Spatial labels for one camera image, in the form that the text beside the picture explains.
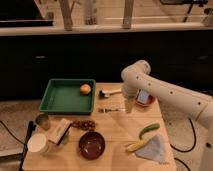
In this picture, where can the white cup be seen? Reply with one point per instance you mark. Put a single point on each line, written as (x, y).
(38, 143)

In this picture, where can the tan block with black edge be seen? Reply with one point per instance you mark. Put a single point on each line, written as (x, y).
(59, 131)

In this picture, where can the white handled dish brush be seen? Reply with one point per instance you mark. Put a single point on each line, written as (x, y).
(108, 93)

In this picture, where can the green cucumber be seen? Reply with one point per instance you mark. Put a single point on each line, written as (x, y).
(148, 128)

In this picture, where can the orange bowl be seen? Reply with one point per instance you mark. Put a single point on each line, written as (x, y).
(150, 102)

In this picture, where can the purple bowl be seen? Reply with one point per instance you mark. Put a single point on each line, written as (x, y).
(91, 145)

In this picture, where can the brown grape bunch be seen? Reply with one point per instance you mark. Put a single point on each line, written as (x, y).
(86, 125)

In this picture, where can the grey blue cloth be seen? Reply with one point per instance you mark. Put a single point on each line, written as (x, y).
(154, 150)

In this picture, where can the silver fork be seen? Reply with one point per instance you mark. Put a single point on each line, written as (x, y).
(107, 110)

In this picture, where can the blue sponge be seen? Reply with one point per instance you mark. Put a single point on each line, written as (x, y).
(143, 97)

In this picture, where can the green plastic tray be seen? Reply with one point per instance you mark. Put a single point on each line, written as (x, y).
(63, 96)

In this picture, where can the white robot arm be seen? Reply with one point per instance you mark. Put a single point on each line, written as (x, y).
(197, 105)

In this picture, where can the orange fruit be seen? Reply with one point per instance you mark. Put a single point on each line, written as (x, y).
(85, 89)

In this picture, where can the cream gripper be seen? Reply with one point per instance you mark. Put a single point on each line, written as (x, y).
(129, 102)

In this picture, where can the small metal cup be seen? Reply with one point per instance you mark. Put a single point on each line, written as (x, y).
(43, 121)

